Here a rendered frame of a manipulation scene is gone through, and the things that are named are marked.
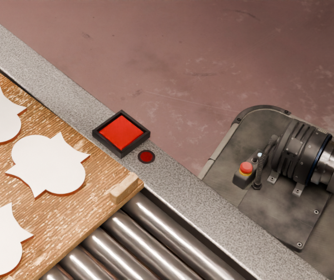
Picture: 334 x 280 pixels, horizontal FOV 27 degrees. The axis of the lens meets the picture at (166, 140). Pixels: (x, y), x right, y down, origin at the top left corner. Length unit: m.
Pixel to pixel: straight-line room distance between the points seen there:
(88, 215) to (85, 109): 0.25
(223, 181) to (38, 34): 1.12
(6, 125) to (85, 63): 1.48
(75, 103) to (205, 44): 1.55
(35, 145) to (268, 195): 0.98
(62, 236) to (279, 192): 1.05
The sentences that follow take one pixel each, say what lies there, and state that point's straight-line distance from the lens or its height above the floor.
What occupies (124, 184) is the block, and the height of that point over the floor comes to 0.96.
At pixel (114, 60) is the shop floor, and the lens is 2.75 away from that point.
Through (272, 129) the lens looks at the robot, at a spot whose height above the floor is 0.24.
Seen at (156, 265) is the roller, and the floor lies 0.91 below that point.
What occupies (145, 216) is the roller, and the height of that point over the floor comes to 0.91.
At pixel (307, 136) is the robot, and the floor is 0.42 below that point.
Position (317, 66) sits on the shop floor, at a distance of 2.86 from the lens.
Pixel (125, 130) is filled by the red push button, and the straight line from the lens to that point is 1.28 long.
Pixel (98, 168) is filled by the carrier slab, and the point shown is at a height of 0.94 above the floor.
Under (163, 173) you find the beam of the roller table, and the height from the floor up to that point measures 0.92.
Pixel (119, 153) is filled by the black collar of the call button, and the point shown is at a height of 0.93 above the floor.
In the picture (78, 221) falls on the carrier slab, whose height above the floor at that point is 0.94.
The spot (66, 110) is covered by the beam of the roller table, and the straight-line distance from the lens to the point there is 1.33.
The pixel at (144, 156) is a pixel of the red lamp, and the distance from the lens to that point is 1.26.
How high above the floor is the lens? 1.90
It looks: 50 degrees down
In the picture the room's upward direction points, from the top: 6 degrees clockwise
